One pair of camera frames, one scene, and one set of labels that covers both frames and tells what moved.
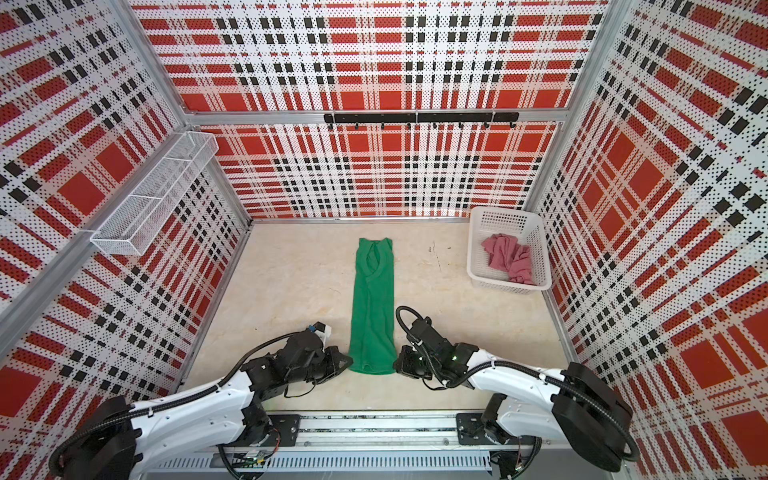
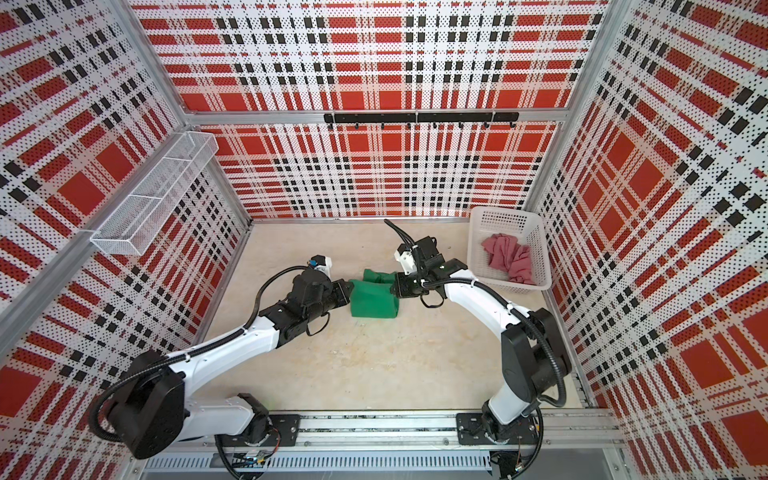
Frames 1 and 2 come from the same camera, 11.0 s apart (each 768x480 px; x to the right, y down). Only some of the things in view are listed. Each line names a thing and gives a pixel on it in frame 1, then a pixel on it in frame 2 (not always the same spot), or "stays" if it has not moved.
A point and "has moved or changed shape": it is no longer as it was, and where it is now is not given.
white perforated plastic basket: x=508 y=250 stays
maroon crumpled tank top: x=505 y=253 stays
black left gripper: x=333 y=355 → x=343 y=294
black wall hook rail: x=433 y=118 stays
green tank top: x=373 y=340 has moved or changed shape
